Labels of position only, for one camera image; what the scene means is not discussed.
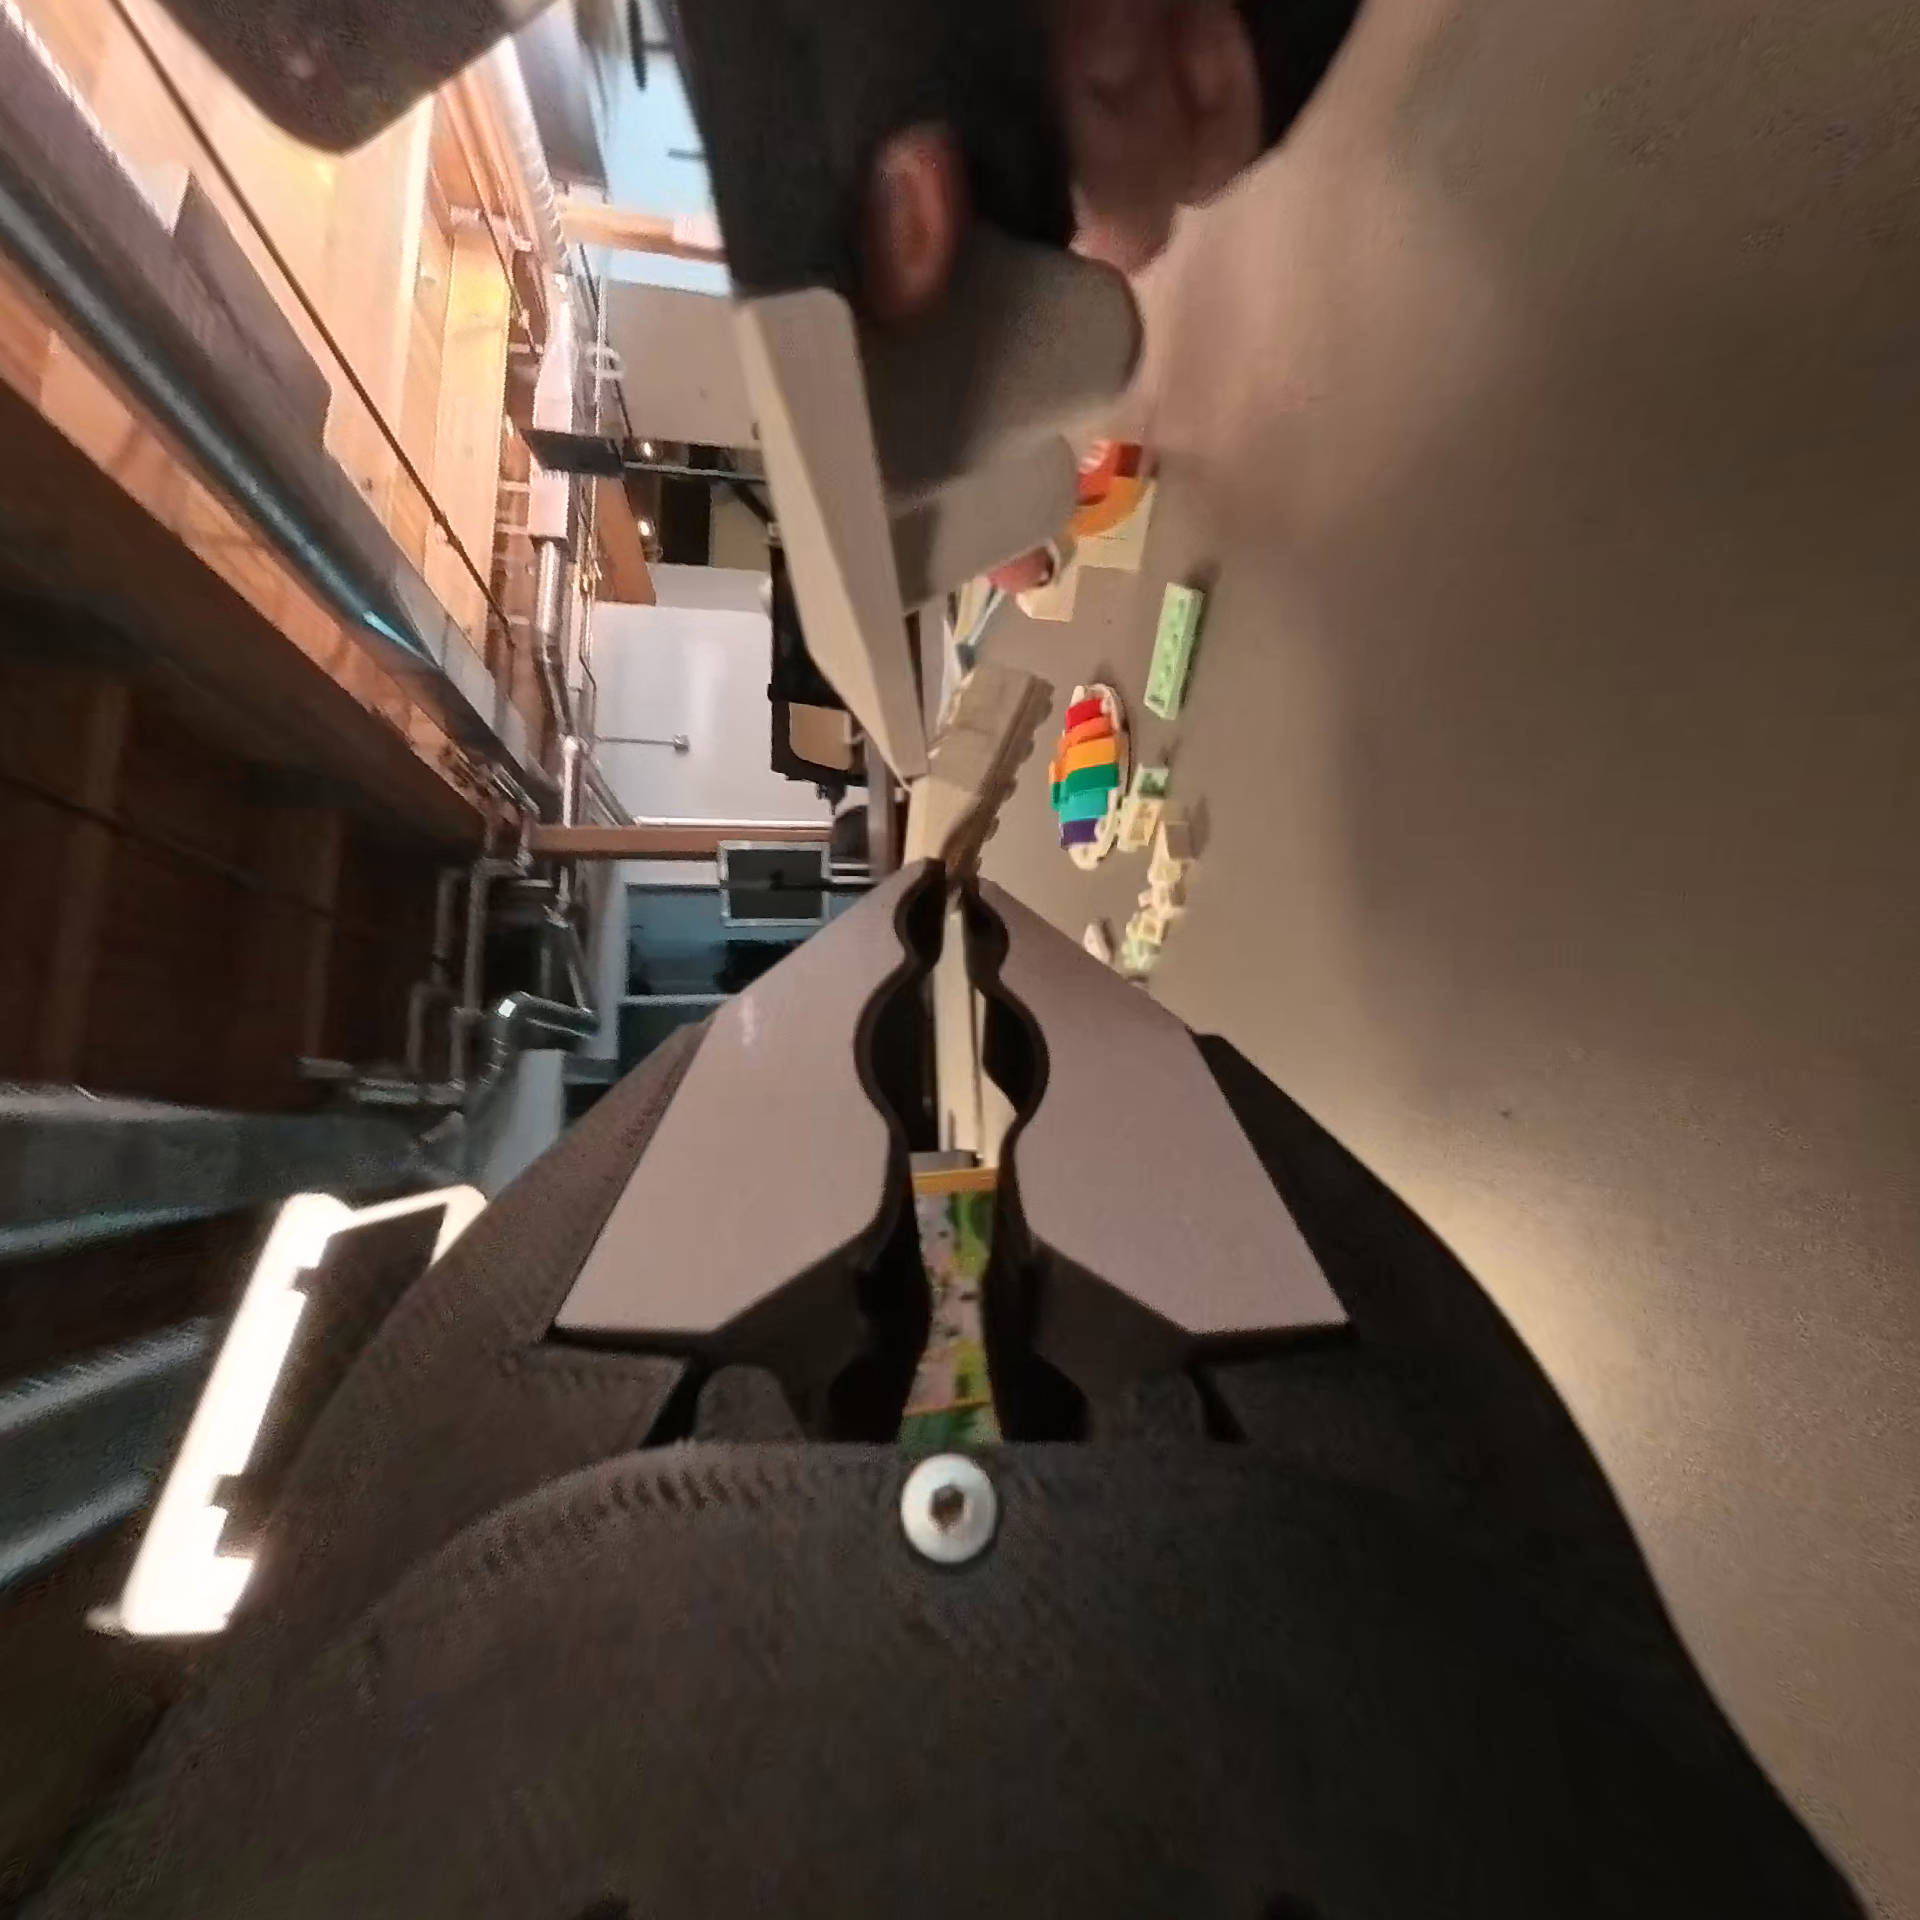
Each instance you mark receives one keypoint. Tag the green lego plate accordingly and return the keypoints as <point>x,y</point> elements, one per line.
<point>1178,645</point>

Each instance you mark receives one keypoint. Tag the person's right hand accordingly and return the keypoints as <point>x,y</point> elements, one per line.
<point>1154,105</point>

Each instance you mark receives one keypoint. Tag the cluster of small lego bricks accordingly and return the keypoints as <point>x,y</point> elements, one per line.
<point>1162,869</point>

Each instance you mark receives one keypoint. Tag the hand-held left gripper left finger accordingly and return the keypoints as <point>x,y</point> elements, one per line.
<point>735,1170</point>

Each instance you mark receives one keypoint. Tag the lego set box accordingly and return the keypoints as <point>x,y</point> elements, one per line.
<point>954,1305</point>

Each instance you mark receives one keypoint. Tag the studio light panel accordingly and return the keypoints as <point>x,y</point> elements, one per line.
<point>195,1499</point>

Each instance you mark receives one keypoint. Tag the rainbow lego piece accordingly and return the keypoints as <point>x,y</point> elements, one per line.
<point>1090,773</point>

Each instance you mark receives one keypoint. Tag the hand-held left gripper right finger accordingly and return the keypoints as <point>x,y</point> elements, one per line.
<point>1170,1184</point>

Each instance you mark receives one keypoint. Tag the silver duct pipes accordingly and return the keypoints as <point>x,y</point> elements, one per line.
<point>511,990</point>

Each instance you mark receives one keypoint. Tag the red and white lego piece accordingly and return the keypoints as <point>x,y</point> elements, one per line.
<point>1036,578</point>

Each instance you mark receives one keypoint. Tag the black rounded object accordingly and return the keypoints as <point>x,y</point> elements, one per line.
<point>346,66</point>

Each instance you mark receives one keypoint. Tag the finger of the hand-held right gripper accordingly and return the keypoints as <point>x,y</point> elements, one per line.
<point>1004,374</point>
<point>833,480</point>

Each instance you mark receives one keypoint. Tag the orange red toy piece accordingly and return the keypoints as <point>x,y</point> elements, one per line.
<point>1114,504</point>

